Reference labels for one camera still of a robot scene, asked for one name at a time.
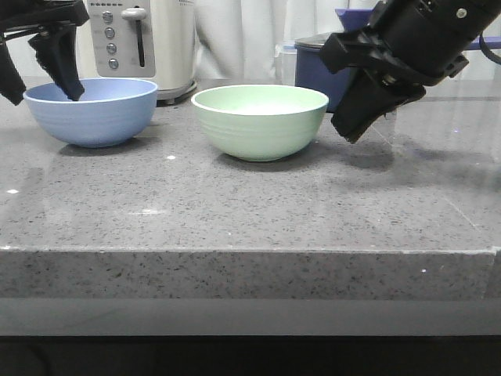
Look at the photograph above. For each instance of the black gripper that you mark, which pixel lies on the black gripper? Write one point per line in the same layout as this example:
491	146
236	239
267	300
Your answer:
54	24
401	49

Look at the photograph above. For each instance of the blue bowl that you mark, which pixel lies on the blue bowl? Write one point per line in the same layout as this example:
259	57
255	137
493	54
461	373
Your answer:
109	112

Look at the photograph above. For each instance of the green bowl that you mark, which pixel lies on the green bowl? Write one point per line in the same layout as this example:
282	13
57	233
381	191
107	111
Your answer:
260	122

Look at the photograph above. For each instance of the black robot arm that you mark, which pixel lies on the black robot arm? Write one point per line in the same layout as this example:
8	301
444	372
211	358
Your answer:
465	19

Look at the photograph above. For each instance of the dark blue pot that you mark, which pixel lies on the dark blue pot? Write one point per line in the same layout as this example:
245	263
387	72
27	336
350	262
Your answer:
312	73

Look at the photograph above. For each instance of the pot lid blue knob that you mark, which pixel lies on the pot lid blue knob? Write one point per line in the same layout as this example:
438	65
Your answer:
351	19

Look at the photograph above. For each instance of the clear plastic container blue lid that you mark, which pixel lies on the clear plastic container blue lid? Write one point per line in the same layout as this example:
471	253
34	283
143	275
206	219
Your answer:
285	58

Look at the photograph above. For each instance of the cream toaster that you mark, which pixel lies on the cream toaster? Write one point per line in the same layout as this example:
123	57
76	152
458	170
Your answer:
151	40

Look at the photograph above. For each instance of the white curtain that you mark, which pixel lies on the white curtain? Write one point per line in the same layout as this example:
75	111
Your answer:
237	39

